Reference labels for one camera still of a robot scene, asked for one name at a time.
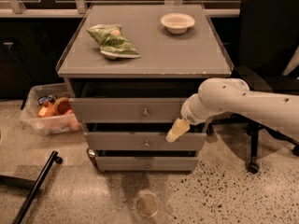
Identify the grey drawer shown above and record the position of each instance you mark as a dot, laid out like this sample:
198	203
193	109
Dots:
127	110
143	141
160	164

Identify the green chip bag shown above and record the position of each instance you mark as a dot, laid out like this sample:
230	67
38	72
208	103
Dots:
112	43

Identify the black office chair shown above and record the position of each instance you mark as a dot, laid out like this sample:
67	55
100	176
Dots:
262	42

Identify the grey middle drawer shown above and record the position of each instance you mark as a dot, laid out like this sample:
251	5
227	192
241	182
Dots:
143	141

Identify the grey drawer cabinet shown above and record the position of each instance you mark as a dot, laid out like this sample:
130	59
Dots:
169	66

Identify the grey top drawer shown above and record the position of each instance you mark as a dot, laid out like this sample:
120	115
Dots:
127	110

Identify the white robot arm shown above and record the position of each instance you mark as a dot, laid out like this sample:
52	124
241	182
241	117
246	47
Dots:
279	112

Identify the clear plastic bin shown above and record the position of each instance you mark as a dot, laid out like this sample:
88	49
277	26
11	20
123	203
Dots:
50	125

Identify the orange cup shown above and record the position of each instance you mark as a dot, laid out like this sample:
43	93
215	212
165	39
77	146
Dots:
62	106

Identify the orange block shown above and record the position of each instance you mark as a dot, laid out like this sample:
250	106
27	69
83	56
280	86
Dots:
46	110

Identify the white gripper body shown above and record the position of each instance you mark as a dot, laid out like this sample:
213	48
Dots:
190	115

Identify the round floor disc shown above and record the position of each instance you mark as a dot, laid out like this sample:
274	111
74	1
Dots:
147	204

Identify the metal railing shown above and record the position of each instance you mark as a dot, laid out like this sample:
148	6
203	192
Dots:
93	3

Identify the white bowl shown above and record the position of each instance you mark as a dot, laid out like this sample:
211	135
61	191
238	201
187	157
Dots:
177	23

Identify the grey bottom drawer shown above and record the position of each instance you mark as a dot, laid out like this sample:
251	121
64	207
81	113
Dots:
160	164

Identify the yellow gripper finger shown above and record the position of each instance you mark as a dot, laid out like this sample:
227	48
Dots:
180	127

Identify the black metal stand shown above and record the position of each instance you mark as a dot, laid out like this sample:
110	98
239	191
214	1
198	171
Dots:
32	185

